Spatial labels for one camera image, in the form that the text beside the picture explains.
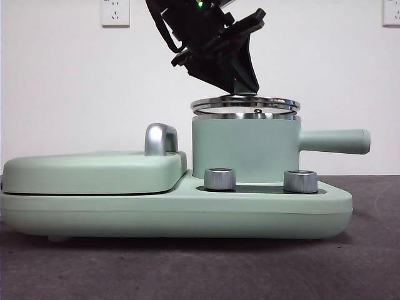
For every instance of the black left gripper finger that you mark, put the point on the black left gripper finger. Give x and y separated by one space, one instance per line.
247 68
215 73

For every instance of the glass lid with green knob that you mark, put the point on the glass lid with green knob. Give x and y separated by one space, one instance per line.
218 102

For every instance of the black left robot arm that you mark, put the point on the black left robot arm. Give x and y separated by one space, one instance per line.
193 22

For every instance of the silver control knob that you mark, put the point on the silver control knob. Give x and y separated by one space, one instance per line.
219 179
300 182

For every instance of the mint green griddle cover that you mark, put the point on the mint green griddle cover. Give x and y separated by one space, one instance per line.
93 175

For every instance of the mint green breakfast maker base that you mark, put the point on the mint green breakfast maker base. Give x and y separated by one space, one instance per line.
125 215

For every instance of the white wall socket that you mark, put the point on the white wall socket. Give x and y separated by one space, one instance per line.
115 14
392 14

